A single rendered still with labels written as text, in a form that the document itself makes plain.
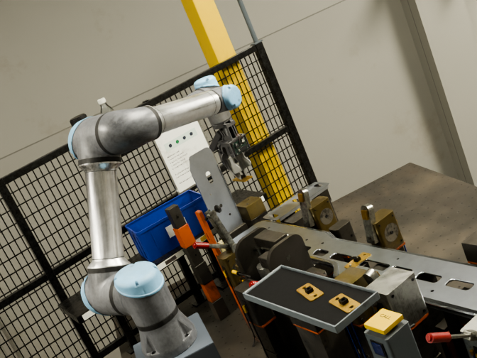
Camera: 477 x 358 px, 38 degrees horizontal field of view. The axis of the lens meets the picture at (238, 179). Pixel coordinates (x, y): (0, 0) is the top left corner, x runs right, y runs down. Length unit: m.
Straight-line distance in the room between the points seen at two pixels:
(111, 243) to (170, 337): 0.29
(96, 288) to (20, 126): 2.16
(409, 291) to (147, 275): 0.64
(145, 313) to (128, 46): 2.36
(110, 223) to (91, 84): 2.11
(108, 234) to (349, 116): 2.67
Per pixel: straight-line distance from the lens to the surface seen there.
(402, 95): 4.44
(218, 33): 3.00
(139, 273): 1.76
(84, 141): 1.87
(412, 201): 3.06
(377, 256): 2.06
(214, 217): 2.28
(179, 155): 2.84
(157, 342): 1.79
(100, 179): 1.86
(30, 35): 3.88
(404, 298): 1.69
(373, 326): 1.47
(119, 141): 1.80
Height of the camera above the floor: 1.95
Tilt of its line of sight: 17 degrees down
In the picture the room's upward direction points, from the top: 24 degrees counter-clockwise
